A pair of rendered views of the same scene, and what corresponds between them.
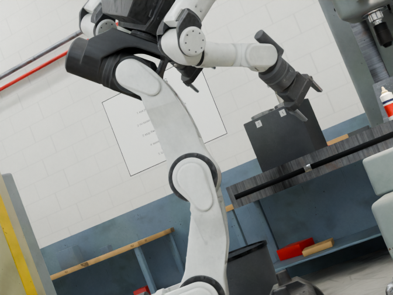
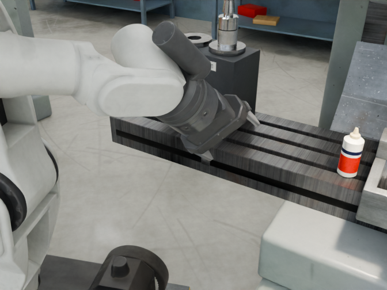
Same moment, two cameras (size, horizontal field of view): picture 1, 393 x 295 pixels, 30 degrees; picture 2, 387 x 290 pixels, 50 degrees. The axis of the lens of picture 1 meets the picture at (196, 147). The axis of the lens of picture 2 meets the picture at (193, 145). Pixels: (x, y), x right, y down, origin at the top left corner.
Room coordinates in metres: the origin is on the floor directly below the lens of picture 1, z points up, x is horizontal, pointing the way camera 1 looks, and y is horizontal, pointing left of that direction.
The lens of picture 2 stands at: (1.58, -0.38, 1.47)
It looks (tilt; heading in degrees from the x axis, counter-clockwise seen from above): 31 degrees down; 7
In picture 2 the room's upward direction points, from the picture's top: straight up
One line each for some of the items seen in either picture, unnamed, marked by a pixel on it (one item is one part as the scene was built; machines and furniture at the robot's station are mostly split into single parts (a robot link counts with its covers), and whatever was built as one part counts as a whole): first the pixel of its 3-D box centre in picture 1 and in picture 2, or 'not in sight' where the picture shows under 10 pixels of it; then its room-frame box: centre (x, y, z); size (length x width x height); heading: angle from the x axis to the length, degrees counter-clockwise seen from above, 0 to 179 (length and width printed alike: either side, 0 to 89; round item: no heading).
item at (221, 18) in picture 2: not in sight; (228, 18); (2.56, -0.35, 1.22); 0.05 x 0.05 x 0.01
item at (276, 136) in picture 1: (284, 133); (209, 79); (2.59, -0.31, 1.06); 0.22 x 0.12 x 0.20; 59
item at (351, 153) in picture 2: (389, 102); (351, 151); (2.34, -0.62, 1.01); 0.04 x 0.04 x 0.11
